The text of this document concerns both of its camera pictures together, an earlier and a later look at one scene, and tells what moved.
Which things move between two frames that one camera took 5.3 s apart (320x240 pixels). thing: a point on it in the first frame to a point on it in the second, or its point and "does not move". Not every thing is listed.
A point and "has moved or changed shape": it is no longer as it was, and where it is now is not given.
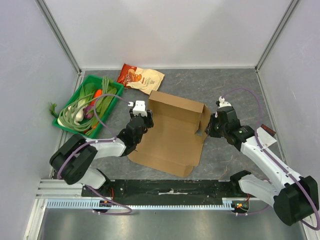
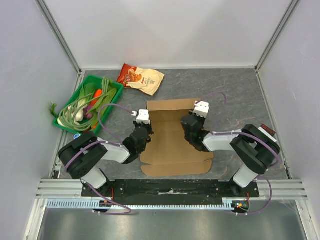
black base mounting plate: (163, 189) does not move
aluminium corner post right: (293, 4) does not move
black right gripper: (214, 125) to (194, 119)
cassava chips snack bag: (147, 80) does not move
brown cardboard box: (174, 145) has moved or changed shape
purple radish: (87, 109) does not move
